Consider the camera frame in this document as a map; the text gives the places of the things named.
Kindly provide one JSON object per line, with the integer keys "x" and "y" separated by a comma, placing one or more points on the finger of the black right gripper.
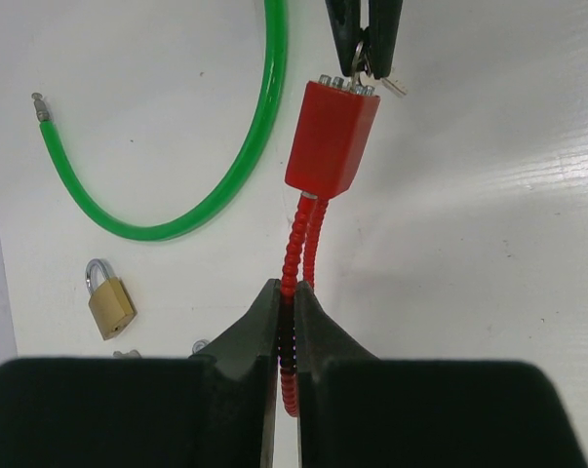
{"x": 381, "y": 37}
{"x": 348, "y": 35}

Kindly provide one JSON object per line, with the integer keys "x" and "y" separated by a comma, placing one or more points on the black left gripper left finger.
{"x": 215, "y": 408}

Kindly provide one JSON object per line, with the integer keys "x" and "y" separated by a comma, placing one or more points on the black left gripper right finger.
{"x": 356, "y": 410}

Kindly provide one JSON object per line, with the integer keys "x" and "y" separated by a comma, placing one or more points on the small brass padlock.
{"x": 199, "y": 345}

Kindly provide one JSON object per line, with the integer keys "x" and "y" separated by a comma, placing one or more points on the keys of large padlock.
{"x": 132, "y": 354}

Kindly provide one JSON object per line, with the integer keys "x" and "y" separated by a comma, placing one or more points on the red cable lock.
{"x": 332, "y": 131}

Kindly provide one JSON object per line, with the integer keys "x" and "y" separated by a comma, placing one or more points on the large brass padlock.
{"x": 109, "y": 303}

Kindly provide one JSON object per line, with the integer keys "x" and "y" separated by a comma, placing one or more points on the green cable lock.
{"x": 259, "y": 132}

